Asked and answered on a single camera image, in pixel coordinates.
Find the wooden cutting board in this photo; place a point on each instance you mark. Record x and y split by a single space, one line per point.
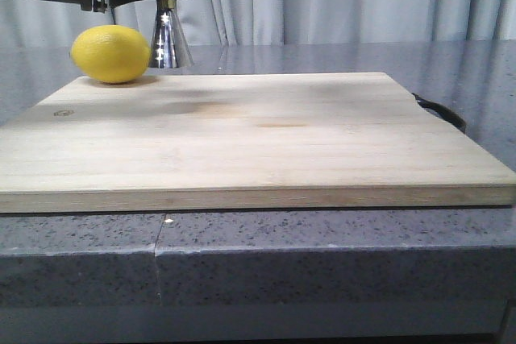
241 142

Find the steel hourglass jigger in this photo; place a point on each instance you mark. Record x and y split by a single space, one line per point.
169 48

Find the grey curtain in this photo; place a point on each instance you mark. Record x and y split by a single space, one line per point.
37 23

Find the yellow lemon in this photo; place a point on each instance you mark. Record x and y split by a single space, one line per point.
112 54

